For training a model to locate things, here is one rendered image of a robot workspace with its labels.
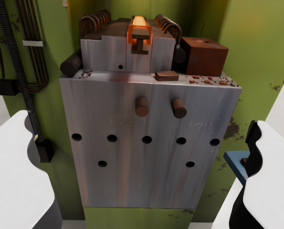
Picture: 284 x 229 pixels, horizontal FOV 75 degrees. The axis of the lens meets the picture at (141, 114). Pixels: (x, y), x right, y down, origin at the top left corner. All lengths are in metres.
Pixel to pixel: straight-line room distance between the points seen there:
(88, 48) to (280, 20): 0.51
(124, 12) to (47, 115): 0.52
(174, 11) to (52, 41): 0.52
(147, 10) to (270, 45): 0.49
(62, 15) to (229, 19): 0.45
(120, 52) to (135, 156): 0.26
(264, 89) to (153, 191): 0.49
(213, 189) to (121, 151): 0.63
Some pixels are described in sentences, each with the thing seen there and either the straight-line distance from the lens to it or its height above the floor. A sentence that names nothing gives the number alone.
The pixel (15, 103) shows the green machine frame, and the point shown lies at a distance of 0.75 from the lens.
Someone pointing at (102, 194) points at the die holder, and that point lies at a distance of 0.63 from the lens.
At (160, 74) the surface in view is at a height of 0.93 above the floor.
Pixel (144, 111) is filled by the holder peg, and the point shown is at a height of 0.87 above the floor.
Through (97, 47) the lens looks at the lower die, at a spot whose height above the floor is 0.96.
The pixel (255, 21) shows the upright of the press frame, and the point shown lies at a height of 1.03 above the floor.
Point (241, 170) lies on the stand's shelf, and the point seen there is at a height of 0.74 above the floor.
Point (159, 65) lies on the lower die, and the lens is 0.43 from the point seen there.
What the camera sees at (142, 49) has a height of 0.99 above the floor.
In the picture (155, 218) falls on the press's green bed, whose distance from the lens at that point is 0.75.
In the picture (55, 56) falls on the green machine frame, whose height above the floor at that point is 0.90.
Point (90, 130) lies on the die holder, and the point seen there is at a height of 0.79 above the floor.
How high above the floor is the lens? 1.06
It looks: 32 degrees down
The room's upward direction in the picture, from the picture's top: 4 degrees clockwise
